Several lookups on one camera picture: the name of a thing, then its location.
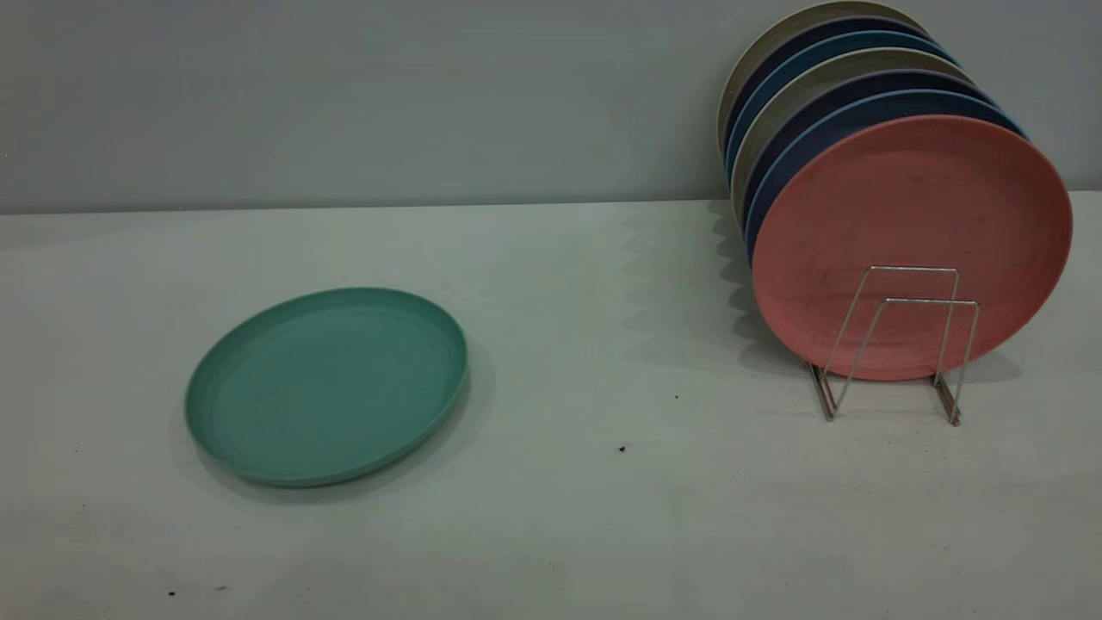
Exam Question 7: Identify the green round plate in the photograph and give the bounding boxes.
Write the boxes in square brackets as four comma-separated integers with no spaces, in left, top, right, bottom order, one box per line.
[183,287,469,489]

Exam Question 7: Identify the pink round plate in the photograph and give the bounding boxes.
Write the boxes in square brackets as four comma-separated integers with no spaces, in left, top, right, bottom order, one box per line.
[751,115,1074,382]

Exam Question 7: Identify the blue round plate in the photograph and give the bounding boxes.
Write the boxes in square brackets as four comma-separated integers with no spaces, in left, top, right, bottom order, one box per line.
[744,89,1030,266]
[726,31,961,186]

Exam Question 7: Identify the dark navy round plate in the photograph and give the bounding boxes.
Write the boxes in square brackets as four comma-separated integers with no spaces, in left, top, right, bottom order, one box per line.
[739,69,1000,233]
[723,15,944,160]

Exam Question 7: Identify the beige round plate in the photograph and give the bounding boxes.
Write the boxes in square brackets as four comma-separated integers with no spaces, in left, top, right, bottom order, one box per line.
[730,47,978,225]
[717,0,931,156]

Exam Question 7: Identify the metal wire plate rack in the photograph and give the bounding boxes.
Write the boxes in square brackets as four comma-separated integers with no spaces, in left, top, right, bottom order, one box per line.
[808,265,981,427]

